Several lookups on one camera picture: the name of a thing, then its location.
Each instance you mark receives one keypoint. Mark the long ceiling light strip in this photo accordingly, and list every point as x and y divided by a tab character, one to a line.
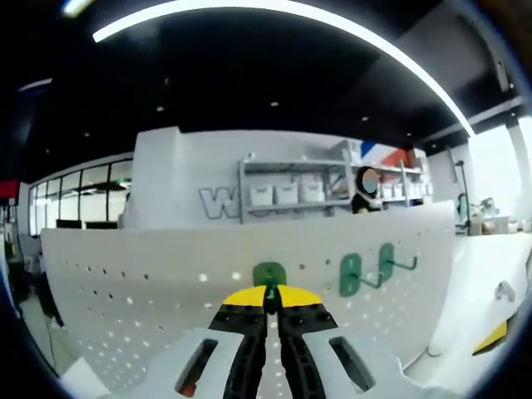
291	12

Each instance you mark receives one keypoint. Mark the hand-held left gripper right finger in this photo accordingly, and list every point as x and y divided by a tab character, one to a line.
299	332

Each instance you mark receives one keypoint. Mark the grey metal shelving rack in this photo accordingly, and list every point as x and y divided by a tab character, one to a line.
291	166

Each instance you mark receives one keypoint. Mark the red blue striped wall banner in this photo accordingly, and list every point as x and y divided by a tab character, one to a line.
386	153

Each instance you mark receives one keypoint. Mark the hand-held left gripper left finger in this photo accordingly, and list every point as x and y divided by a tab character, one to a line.
245	332

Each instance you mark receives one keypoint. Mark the green hook assembly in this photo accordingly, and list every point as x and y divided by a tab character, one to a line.
372	282
271	293
405	264

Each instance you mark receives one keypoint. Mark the black light stand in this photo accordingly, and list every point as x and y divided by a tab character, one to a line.
464	178

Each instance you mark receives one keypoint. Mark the black framed glass partition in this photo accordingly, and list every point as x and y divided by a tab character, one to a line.
83	187

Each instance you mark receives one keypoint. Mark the teal office chair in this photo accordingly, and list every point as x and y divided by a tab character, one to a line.
461	205

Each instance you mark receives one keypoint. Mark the row of white storage bins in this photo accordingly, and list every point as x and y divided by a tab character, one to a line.
287	193

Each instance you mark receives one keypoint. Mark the white perforated pegboard panel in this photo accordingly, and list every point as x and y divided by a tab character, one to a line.
145	257

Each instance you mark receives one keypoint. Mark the green hook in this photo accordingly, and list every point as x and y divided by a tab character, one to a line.
350	276
261	272

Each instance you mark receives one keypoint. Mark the black computer monitor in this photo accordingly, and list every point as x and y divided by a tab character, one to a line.
95	225

